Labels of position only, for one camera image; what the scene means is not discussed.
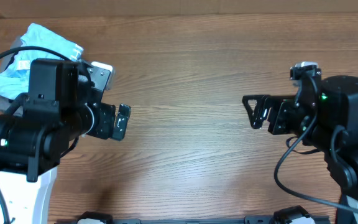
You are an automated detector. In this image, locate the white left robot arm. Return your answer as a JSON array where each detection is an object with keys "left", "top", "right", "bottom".
[{"left": 0, "top": 58, "right": 131, "bottom": 223}]

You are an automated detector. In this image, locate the light blue printed t-shirt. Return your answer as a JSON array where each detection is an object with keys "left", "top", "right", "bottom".
[{"left": 0, "top": 23, "right": 84, "bottom": 100}]

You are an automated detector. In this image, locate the grey folded garment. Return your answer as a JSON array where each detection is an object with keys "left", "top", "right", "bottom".
[{"left": 0, "top": 36, "right": 22, "bottom": 112}]

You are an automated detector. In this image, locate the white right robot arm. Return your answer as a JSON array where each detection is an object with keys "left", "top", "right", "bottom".
[{"left": 242, "top": 74, "right": 358, "bottom": 223}]

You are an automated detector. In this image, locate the black table edge rail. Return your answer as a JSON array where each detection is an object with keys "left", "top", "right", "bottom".
[{"left": 54, "top": 215, "right": 332, "bottom": 224}]

